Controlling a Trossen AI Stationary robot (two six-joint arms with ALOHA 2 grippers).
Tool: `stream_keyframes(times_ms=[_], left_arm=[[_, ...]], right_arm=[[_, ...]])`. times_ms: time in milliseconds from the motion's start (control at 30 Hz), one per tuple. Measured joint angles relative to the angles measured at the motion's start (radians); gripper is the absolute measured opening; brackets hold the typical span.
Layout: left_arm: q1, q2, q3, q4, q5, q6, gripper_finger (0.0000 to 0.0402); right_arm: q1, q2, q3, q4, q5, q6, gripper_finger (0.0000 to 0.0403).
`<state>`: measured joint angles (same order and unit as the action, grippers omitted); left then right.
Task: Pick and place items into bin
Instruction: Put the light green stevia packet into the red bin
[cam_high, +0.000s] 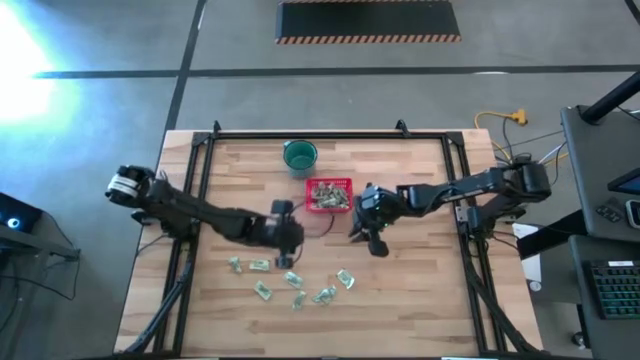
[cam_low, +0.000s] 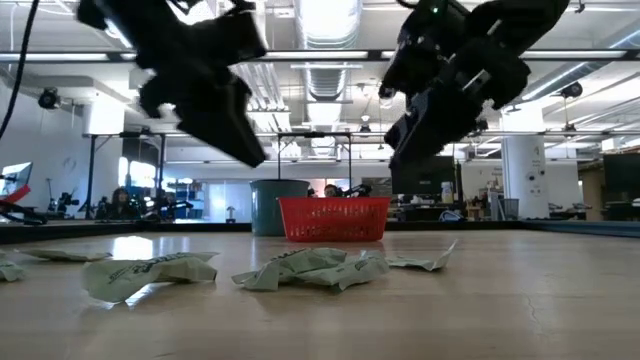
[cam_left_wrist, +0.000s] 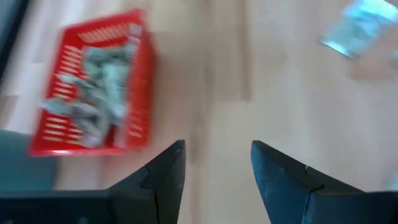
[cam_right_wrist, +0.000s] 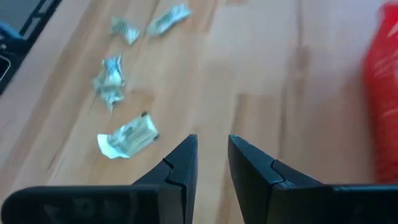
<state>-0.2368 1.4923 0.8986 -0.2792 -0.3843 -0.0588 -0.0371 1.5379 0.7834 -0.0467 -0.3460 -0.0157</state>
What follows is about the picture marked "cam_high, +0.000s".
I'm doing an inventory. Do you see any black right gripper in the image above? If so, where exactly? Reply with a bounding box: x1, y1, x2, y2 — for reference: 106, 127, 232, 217
348, 191, 404, 259

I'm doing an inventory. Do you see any red plastic basket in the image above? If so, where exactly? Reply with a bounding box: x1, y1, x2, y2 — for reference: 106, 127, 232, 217
304, 177, 354, 215

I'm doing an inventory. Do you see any white paper sheet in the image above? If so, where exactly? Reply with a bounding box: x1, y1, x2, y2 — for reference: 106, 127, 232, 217
511, 221, 544, 284

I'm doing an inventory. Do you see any black hazard-striped floor mat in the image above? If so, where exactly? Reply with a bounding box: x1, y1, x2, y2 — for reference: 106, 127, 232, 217
274, 0, 463, 46

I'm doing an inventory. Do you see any dark grey desk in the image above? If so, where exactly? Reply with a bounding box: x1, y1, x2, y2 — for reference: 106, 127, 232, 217
559, 103, 640, 244
567, 234, 640, 360

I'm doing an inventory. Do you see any small black keypad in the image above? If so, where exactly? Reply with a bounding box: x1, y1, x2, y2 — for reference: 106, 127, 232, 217
594, 202, 624, 224

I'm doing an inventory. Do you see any black backlit keyboard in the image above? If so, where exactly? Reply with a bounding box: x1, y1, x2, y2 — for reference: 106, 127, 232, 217
588, 258, 640, 321

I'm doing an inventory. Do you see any black box with blue light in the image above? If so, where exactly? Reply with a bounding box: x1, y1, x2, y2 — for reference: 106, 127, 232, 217
0, 191, 44, 234

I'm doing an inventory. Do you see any small tablet screen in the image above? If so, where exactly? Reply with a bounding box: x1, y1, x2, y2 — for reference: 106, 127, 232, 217
606, 167, 640, 196

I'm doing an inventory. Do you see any smartphone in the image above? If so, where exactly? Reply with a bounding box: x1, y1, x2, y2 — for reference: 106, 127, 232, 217
624, 198, 640, 229

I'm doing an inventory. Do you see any black monitor pole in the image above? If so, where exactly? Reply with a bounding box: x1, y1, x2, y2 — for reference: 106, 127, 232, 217
579, 69, 640, 126

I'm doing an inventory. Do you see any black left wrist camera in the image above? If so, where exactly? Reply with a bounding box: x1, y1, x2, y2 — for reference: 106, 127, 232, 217
270, 198, 296, 226

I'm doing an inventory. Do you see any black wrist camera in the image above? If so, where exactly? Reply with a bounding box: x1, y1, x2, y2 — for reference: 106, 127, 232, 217
270, 198, 296, 226
361, 182, 386, 201

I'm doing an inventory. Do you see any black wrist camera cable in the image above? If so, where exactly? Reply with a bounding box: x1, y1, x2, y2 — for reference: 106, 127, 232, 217
292, 200, 336, 239

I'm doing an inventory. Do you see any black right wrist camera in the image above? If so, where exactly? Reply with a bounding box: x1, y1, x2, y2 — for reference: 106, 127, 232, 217
361, 182, 386, 201

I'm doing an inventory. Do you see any black aluminium rig frame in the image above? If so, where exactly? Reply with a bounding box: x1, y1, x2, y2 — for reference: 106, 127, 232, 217
122, 119, 544, 357

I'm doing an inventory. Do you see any yellow extension cord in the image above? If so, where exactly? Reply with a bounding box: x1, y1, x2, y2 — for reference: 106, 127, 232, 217
473, 108, 571, 167

